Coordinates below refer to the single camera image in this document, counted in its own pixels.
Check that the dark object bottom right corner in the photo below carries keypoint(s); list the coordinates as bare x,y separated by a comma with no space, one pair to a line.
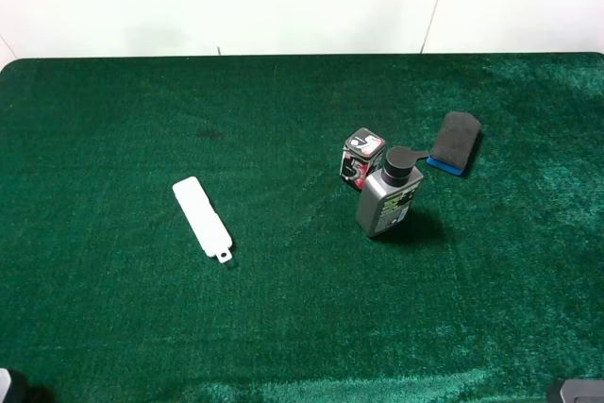
576,391

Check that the black blue felt eraser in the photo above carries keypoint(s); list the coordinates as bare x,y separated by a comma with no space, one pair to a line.
455,143

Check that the green velvet table cloth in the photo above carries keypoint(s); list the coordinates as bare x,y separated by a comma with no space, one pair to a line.
489,290

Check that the grey pump bottle black cap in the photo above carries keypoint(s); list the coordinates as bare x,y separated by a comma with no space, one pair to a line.
387,193

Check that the small black red printed box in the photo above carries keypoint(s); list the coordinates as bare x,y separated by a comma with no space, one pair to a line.
362,155

